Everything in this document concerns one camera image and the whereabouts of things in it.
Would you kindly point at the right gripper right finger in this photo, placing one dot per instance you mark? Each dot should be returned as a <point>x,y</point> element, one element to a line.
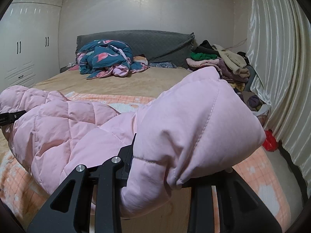
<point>239,207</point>

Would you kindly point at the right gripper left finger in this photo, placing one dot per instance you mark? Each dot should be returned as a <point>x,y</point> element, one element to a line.
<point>68,209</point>

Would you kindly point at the pink quilted jacket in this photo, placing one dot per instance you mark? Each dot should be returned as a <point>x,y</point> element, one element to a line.
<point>198,127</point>

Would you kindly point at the pile of mixed clothes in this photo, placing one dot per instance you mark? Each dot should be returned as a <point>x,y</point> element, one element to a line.
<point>234,68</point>

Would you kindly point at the orange white plaid blanket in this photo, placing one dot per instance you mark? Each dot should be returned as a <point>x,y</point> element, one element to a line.
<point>24,197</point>

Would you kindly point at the red plastic bag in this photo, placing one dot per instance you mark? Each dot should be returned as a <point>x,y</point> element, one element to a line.
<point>270,144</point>

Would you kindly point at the white wardrobe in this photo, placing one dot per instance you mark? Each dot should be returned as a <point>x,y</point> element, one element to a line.
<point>29,42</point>

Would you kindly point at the teal flamingo print duvet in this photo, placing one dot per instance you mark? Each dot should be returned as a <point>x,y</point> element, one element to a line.
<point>105,57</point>

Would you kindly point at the tan bed cover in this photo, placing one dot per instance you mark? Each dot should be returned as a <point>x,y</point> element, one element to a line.
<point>116,80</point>

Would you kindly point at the dark grey headboard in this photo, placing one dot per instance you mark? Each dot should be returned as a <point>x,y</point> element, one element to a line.
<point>157,46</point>

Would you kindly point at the shiny cream curtain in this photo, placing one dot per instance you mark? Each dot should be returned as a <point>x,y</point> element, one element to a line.
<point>279,51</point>

